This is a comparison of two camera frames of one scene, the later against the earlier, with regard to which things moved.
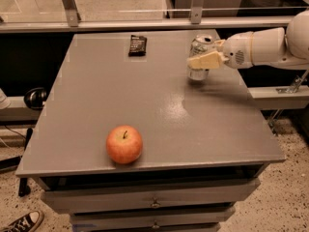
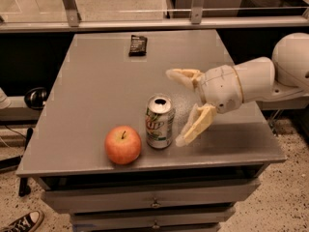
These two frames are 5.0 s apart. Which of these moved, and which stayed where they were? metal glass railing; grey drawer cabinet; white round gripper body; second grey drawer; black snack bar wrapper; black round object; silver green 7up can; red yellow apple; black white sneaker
Moved: silver green 7up can; white round gripper body
Stayed: black white sneaker; metal glass railing; black snack bar wrapper; red yellow apple; grey drawer cabinet; second grey drawer; black round object
